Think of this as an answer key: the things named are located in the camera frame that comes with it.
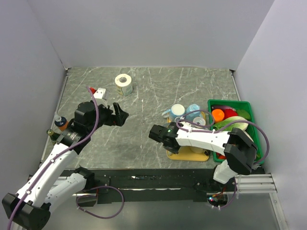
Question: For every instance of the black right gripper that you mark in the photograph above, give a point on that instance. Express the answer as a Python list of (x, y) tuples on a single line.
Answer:
[(175, 150)]

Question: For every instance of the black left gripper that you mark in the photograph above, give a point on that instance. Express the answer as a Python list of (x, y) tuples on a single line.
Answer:
[(113, 119)]

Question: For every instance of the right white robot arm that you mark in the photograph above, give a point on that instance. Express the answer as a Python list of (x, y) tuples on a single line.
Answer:
[(239, 150)]

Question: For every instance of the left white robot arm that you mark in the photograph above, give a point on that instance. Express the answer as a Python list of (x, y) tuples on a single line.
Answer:
[(32, 205)]

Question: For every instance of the light blue white mug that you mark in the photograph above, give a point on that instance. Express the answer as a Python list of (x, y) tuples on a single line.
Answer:
[(177, 110)]

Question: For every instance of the cream mug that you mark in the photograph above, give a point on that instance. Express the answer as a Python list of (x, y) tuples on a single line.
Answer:
[(197, 150)]

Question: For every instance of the light blue faceted mug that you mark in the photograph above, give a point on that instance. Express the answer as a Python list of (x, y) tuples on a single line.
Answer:
[(192, 112)]

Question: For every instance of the yellow tray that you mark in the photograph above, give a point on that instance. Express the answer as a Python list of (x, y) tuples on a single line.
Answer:
[(185, 154)]

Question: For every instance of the white paper towel roll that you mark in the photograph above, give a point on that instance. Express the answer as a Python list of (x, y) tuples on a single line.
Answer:
[(124, 84)]

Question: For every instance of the small grey cup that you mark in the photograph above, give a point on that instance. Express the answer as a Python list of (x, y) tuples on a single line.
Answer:
[(199, 122)]

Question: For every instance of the orange toy fruit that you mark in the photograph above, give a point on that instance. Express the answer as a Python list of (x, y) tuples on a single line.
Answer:
[(218, 115)]

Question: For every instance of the orange juice bottle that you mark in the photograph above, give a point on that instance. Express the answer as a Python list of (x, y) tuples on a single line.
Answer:
[(60, 122)]

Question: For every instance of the dark purple toy eggplant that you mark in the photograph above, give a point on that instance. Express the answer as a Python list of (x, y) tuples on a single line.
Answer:
[(222, 107)]

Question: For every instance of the red toy pepper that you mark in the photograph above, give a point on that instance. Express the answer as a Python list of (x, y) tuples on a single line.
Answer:
[(229, 113)]

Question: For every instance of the green bottle gold cap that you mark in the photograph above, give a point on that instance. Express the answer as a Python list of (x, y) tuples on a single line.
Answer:
[(53, 136)]

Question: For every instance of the green toy vegetable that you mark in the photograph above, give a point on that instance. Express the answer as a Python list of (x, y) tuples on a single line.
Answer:
[(244, 114)]

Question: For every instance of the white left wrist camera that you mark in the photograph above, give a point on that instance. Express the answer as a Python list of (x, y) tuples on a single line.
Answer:
[(100, 96)]

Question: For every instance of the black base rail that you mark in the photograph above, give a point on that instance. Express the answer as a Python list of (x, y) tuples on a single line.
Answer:
[(141, 185)]

